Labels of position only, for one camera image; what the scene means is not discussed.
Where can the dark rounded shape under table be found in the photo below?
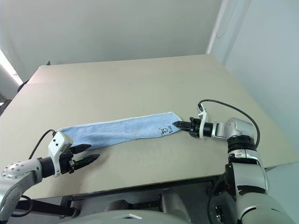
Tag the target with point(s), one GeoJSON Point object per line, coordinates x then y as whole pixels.
{"type": "Point", "coordinates": [118, 205]}

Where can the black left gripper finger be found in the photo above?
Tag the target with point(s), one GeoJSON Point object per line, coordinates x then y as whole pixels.
{"type": "Point", "coordinates": [86, 161]}
{"type": "Point", "coordinates": [80, 148]}

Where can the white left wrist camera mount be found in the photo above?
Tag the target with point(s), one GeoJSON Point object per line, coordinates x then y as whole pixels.
{"type": "Point", "coordinates": [58, 142]}

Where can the light blue towel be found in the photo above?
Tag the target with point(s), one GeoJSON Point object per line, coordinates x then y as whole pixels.
{"type": "Point", "coordinates": [116, 130]}

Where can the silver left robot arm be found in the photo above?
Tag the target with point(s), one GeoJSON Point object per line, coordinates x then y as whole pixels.
{"type": "Point", "coordinates": [21, 169]}

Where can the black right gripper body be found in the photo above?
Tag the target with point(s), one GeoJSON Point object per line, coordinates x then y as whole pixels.
{"type": "Point", "coordinates": [195, 128]}

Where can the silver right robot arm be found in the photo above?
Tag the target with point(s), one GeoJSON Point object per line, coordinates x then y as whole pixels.
{"type": "Point", "coordinates": [243, 130]}

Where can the black table frame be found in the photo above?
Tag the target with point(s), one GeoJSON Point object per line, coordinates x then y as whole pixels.
{"type": "Point", "coordinates": [105, 192]}

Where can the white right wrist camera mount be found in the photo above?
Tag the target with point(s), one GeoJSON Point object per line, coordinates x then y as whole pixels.
{"type": "Point", "coordinates": [202, 116]}

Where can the grey cylinder under table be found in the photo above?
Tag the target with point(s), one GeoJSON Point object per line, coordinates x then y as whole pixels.
{"type": "Point", "coordinates": [174, 201]}

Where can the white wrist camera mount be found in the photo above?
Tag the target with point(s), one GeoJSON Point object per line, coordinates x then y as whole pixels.
{"type": "Point", "coordinates": [202, 116]}
{"type": "Point", "coordinates": [58, 142]}

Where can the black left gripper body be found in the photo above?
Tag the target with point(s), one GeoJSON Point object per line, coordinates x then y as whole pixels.
{"type": "Point", "coordinates": [67, 163]}

